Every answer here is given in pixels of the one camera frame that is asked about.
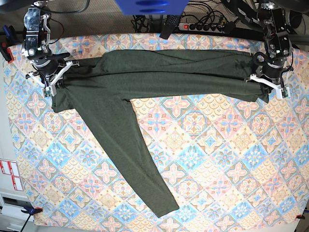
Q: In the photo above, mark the red white labels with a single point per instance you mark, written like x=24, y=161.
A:
x=10, y=168

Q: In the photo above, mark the patterned pastel tablecloth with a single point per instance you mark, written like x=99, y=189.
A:
x=231, y=165

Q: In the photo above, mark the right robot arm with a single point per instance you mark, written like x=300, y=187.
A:
x=37, y=37

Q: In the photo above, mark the white power strip red switch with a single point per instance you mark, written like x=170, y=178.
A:
x=200, y=27

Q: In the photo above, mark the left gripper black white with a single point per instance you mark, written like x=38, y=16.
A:
x=269, y=76

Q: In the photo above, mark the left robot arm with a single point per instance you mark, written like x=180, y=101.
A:
x=268, y=17

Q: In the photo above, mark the black remote control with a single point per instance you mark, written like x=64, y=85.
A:
x=170, y=25

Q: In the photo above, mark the blue clamp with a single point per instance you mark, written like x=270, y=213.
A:
x=30, y=211
x=5, y=46

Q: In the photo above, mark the red clamp lower right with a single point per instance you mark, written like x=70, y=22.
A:
x=300, y=217

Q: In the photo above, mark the blue clamp upper left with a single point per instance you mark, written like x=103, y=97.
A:
x=5, y=46

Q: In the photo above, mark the blue clamp lower left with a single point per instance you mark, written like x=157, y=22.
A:
x=30, y=211

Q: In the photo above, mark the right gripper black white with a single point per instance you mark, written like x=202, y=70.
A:
x=49, y=71

